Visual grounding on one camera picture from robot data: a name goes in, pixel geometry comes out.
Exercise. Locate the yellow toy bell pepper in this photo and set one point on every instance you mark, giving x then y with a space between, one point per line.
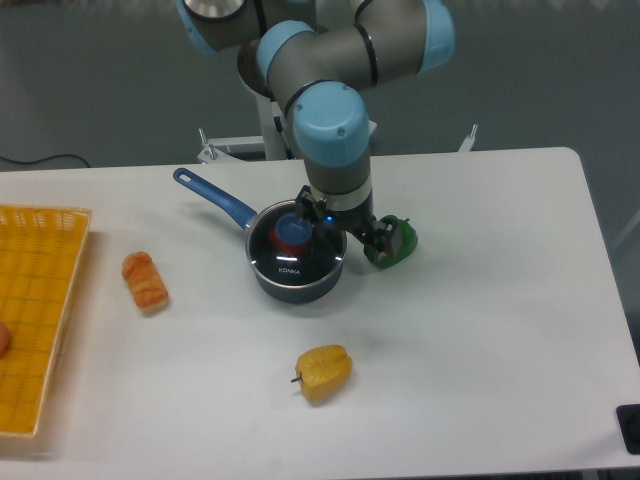
321 371

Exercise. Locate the red toy bell pepper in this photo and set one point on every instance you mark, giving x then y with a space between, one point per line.
283 248

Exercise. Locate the yellow woven basket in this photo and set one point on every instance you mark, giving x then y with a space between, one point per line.
41 251

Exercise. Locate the glass lid blue knob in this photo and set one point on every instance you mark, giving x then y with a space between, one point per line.
323 260

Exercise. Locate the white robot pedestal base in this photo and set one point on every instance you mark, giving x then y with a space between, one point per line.
240 124

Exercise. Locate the orange toy bread roll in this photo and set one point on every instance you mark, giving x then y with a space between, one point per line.
145 284

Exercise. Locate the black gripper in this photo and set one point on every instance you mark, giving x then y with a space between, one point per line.
380 237

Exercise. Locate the black device at table edge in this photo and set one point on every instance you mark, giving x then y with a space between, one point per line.
629 421

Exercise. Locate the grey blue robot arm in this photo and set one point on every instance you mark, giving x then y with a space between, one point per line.
316 78

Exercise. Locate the blue saucepan with handle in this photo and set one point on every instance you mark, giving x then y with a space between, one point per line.
243 215

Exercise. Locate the green toy bell pepper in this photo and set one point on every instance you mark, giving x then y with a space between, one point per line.
408 243

